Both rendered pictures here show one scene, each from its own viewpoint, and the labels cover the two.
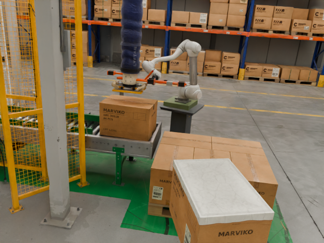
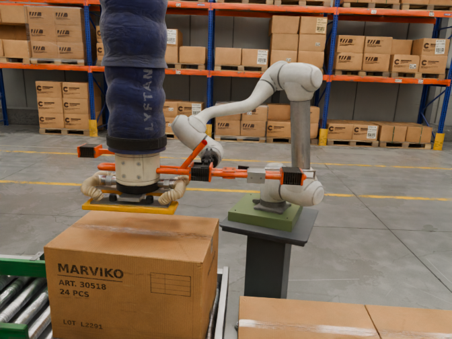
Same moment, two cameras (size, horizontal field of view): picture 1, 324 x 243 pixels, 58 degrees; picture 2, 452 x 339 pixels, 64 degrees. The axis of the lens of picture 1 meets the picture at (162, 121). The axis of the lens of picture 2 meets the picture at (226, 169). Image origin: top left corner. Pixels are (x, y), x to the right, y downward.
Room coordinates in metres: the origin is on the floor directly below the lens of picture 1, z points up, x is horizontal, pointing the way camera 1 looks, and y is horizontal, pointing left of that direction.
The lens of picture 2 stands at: (1.95, 0.15, 1.60)
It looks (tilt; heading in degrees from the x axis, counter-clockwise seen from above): 15 degrees down; 356
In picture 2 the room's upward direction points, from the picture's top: 2 degrees clockwise
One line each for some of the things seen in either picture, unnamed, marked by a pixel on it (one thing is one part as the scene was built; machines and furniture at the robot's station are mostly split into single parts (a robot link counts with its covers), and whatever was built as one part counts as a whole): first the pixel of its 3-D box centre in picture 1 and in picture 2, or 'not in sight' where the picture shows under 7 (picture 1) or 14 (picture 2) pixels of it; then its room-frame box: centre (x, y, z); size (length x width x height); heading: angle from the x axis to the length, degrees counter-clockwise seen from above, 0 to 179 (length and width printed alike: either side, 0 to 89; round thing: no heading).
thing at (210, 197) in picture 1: (212, 210); not in sight; (1.52, -0.35, 0.82); 0.60 x 0.40 x 0.40; 12
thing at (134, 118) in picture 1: (128, 116); (141, 274); (3.33, 0.40, 0.75); 0.60 x 0.40 x 0.40; 80
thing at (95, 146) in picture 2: (111, 72); (90, 150); (3.63, 0.68, 1.22); 0.09 x 0.08 x 0.05; 174
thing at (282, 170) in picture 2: (181, 84); (290, 176); (3.26, -0.19, 1.21); 0.08 x 0.07 x 0.05; 84
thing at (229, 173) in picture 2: (148, 78); (192, 163); (3.43, 0.20, 1.22); 0.93 x 0.30 x 0.04; 84
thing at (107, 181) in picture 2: (129, 84); (138, 183); (3.33, 0.41, 1.15); 0.34 x 0.25 x 0.06; 84
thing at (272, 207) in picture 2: (182, 99); (270, 202); (3.98, -0.26, 0.84); 0.22 x 0.18 x 0.06; 58
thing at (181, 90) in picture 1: (184, 89); (275, 181); (3.97, -0.28, 0.98); 0.18 x 0.16 x 0.22; 39
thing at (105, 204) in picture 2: (128, 89); (131, 201); (3.24, 0.42, 1.11); 0.34 x 0.10 x 0.05; 84
